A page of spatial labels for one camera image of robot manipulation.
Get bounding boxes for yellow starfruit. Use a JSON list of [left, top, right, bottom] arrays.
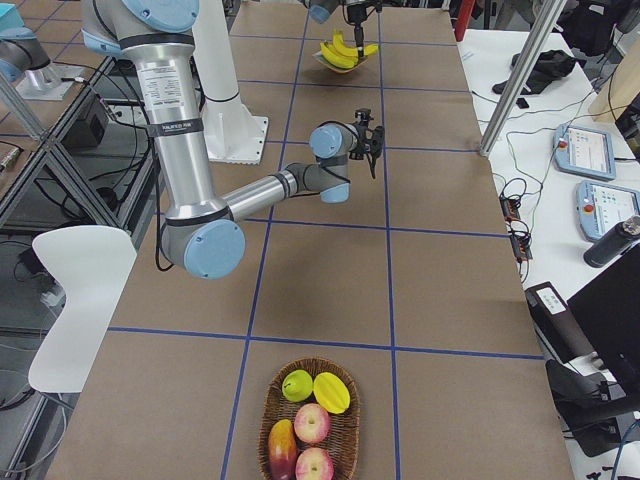
[[313, 372, 351, 414]]

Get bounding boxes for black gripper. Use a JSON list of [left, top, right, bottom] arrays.
[[349, 125, 378, 179], [342, 0, 382, 59]]

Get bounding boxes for woven wicker basket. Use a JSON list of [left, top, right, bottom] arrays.
[[257, 357, 361, 479]]

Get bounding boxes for black box white label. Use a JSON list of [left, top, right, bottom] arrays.
[[525, 282, 595, 363]]

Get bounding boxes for black monitor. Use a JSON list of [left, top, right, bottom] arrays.
[[568, 246, 639, 393]]

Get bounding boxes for dark red mango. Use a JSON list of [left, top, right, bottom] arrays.
[[268, 419, 298, 480]]

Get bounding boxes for grey square plate orange rim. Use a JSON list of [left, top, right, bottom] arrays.
[[313, 51, 366, 74]]

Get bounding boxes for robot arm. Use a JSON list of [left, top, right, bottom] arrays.
[[82, 1, 384, 279], [302, 0, 383, 70]]

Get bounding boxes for black jacket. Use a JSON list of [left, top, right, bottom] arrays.
[[520, 50, 577, 95]]

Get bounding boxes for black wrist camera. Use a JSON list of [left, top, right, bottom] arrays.
[[350, 108, 385, 160]]

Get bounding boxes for black water bottle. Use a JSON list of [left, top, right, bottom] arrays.
[[583, 215, 639, 268]]

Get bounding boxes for blue teach pendant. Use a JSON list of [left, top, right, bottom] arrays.
[[576, 180, 639, 242], [553, 123, 616, 181]]

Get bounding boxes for green pear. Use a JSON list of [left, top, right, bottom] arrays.
[[281, 369, 314, 403]]

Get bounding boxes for red apple upper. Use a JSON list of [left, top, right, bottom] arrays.
[[294, 403, 331, 444]]

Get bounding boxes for aluminium frame post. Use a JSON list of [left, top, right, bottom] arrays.
[[479, 0, 566, 157]]

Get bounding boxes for lower blue teach pendant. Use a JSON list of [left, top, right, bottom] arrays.
[[576, 180, 639, 242]]

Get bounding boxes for yellow banana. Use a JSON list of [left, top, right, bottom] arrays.
[[332, 29, 359, 60], [320, 41, 357, 70], [327, 44, 358, 69], [361, 44, 379, 60]]

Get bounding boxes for upper blue teach pendant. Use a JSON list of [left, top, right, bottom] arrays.
[[553, 123, 616, 181]]

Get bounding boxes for red apple lower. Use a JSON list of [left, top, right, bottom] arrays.
[[295, 447, 334, 480]]

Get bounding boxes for orange circuit board strip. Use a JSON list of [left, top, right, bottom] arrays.
[[499, 195, 532, 263]]

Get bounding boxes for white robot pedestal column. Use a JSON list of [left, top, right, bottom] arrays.
[[192, 0, 269, 165]]

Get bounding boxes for small black box device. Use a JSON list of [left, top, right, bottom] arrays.
[[516, 98, 530, 109]]

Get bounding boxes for red apple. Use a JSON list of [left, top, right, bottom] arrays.
[[294, 403, 331, 444], [295, 447, 334, 480]]

